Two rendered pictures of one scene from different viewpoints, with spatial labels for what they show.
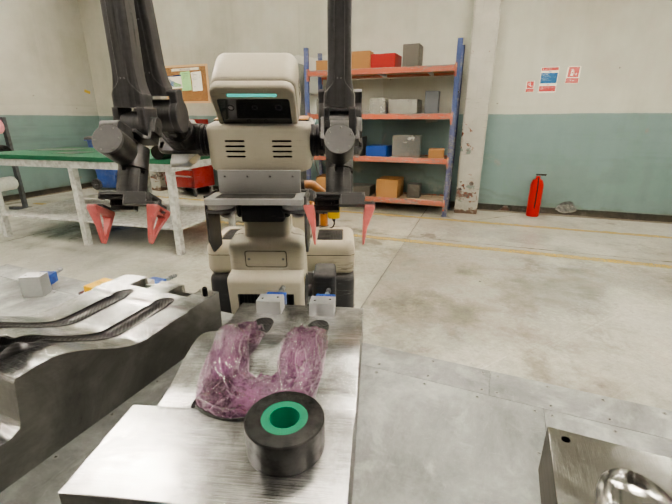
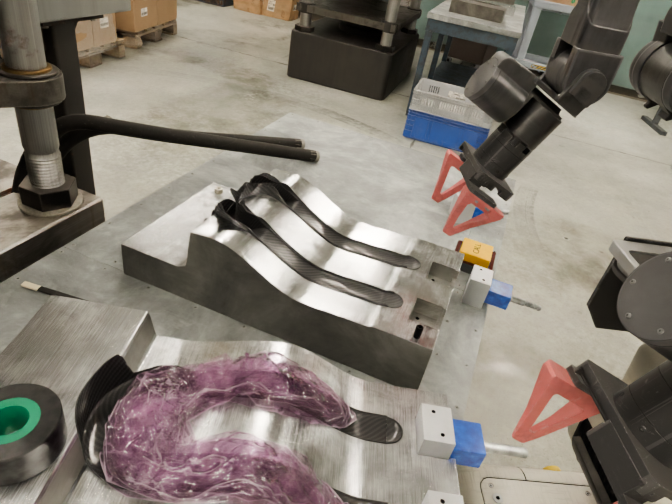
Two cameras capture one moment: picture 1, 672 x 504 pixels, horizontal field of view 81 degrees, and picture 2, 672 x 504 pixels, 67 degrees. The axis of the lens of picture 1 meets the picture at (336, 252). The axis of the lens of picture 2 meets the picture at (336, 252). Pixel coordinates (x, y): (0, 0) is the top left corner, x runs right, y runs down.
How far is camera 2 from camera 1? 0.59 m
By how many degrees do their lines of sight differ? 74
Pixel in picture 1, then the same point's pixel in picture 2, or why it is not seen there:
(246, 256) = not seen: hidden behind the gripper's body
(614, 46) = not seen: outside the picture
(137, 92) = (587, 22)
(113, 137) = (484, 78)
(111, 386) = (255, 307)
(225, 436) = (61, 387)
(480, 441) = not seen: outside the picture
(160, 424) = (106, 335)
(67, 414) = (215, 290)
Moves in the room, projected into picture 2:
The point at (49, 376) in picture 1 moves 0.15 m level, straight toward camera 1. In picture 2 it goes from (211, 252) to (105, 286)
